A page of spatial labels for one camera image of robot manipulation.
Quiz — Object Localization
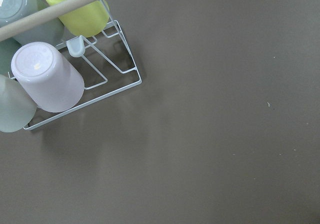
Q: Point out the yellow-green plastic cup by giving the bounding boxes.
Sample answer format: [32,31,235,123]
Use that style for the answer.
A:
[46,0,110,37]

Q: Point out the grey-blue plastic cup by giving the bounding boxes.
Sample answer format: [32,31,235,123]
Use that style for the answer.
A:
[0,0,65,46]

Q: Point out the white plastic cup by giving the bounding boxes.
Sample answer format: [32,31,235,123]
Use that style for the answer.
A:
[0,75,37,132]

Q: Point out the pink plastic cup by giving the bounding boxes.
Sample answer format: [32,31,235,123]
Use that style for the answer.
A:
[11,42,85,113]

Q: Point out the white wire cup rack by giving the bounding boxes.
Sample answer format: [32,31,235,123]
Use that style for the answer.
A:
[23,0,142,130]

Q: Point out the wooden rack handle rod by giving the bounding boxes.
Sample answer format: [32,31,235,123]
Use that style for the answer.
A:
[0,0,97,41]

